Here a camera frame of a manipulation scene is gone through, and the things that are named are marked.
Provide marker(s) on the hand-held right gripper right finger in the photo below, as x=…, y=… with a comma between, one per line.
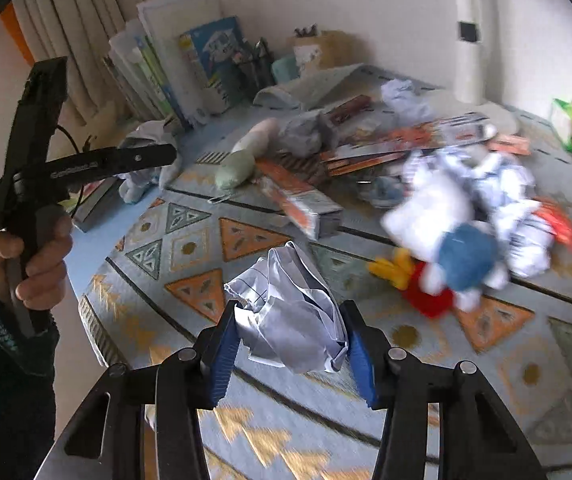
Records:
x=363, y=365

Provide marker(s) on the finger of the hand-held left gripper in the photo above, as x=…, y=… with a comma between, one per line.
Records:
x=141, y=156

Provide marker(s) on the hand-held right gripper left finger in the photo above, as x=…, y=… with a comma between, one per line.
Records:
x=221, y=360

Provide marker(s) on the pale green plush toy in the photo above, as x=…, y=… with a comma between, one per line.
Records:
x=236, y=170

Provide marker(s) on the white pink plush toy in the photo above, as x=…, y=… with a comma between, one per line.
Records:
x=258, y=135

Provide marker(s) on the white cat plush toy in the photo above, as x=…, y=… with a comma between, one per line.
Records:
x=465, y=260

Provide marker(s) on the orange long box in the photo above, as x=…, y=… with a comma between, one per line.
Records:
x=296, y=200
x=415, y=137

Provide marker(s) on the grey paper ball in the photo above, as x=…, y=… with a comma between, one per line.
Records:
x=301, y=130

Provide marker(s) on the blue white paper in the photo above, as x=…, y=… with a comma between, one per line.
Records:
x=383, y=192

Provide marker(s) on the red brown toy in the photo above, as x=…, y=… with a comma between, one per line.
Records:
x=348, y=107

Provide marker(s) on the small orange packet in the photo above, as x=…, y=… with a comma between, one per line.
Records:
x=510, y=145

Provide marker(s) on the person's left forearm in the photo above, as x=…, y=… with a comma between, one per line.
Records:
x=6, y=385

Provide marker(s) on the person's left hand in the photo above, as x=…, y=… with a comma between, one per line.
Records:
x=48, y=260

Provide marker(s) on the grey elephant plush toy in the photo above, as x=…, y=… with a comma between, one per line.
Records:
x=141, y=185

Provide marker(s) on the grey flat box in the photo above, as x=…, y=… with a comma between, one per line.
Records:
x=93, y=202

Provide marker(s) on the stack of white books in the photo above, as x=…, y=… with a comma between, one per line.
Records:
x=161, y=40

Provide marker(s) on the blue cover book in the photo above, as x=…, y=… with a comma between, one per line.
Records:
x=213, y=60

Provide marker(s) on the beige curtain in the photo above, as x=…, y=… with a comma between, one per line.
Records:
x=91, y=20

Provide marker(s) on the black pen holder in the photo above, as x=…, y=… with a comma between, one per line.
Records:
x=258, y=67

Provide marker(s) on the patterned table cloth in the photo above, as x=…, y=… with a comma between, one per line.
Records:
x=515, y=360

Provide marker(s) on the teal container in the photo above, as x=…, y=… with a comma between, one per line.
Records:
x=286, y=70

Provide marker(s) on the folded grey-green cloth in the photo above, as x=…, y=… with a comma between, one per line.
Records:
x=311, y=85

